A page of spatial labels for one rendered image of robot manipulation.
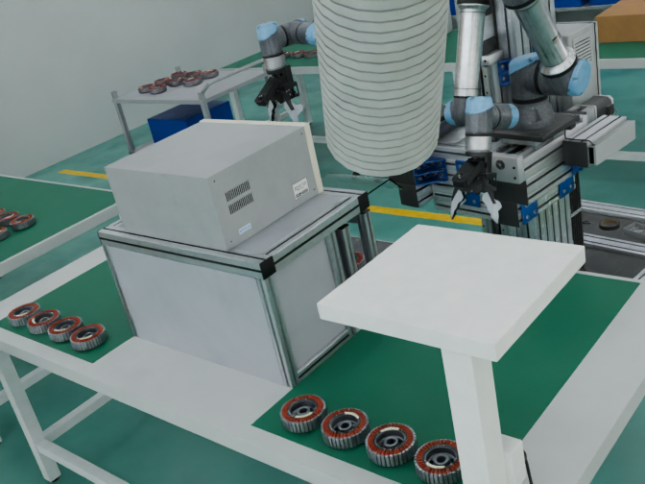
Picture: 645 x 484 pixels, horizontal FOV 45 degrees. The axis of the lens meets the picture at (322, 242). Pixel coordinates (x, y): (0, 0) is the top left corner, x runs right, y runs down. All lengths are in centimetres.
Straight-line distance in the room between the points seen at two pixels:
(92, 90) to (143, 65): 67
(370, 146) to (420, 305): 43
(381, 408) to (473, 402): 56
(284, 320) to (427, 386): 39
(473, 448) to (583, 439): 38
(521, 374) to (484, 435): 56
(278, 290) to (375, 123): 103
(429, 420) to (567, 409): 31
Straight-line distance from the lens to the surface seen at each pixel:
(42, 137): 791
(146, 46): 860
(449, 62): 502
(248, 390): 211
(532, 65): 265
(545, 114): 270
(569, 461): 174
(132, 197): 222
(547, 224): 318
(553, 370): 198
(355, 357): 212
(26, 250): 359
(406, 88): 97
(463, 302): 138
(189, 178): 198
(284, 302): 199
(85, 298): 292
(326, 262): 209
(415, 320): 135
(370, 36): 90
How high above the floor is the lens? 190
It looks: 24 degrees down
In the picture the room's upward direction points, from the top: 13 degrees counter-clockwise
